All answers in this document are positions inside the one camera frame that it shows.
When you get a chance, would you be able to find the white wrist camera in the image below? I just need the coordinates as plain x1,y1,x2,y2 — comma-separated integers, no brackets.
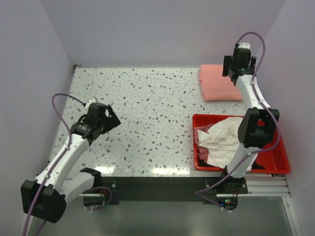
237,42,251,50
85,97,98,109

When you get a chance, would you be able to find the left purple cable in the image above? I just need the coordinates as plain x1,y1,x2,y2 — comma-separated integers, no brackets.
22,93,113,236

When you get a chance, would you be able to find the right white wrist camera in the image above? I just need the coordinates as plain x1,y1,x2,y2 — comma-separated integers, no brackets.
237,42,251,50

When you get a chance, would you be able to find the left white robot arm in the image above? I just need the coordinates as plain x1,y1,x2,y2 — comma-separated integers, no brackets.
21,102,121,223

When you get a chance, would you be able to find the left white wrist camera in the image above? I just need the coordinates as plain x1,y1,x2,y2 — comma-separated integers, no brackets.
85,97,98,109

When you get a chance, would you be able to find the white t shirt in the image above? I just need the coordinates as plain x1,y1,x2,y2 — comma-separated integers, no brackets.
198,117,258,173

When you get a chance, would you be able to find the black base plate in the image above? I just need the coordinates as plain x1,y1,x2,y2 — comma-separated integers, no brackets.
83,176,248,207

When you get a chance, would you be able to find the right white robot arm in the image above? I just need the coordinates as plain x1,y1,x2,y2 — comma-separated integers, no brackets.
219,43,280,193

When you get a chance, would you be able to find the red plastic bin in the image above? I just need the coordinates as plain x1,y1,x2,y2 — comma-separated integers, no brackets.
192,114,290,175

